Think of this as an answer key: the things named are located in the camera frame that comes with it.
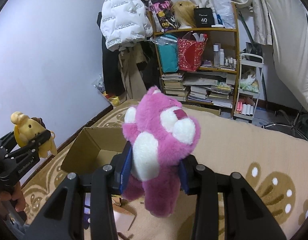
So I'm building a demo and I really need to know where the yellow plush dog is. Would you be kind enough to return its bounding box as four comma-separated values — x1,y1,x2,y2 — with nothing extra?
10,111,58,158

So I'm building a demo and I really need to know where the pink plush bear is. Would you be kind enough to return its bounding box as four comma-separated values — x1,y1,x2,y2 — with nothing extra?
122,86,201,217

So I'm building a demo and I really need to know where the left hand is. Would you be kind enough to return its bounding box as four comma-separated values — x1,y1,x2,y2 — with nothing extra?
0,181,26,217

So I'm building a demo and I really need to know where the beige patterned rug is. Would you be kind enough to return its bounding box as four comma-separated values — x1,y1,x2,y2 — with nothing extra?
23,100,308,238

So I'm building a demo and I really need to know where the cardboard box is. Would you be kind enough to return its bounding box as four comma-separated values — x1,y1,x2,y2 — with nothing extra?
60,126,134,233

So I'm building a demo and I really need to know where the bag of toys on floor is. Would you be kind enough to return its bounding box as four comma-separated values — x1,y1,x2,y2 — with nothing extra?
93,74,122,107

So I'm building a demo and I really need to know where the black coat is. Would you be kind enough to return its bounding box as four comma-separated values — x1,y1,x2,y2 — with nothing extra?
96,12,127,98

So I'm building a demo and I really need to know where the white puffer jacket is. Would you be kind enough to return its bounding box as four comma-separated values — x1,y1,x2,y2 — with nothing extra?
100,0,153,51

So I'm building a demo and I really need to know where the white rolling cart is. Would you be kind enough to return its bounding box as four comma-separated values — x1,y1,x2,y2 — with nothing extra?
233,53,264,124

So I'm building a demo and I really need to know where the wooden bookshelf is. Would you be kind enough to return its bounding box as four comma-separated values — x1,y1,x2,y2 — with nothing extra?
147,3,240,116

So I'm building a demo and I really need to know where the teal bag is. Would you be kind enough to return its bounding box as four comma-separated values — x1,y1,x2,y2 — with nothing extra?
154,34,178,73

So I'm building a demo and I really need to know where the red gift bag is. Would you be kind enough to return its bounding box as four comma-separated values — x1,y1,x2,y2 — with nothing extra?
177,31,208,72

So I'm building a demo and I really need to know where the blonde wig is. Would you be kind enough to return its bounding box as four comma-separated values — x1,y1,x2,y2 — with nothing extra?
171,1,197,29

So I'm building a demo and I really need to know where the black box with 40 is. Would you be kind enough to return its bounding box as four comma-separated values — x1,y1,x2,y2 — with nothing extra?
194,7,214,28

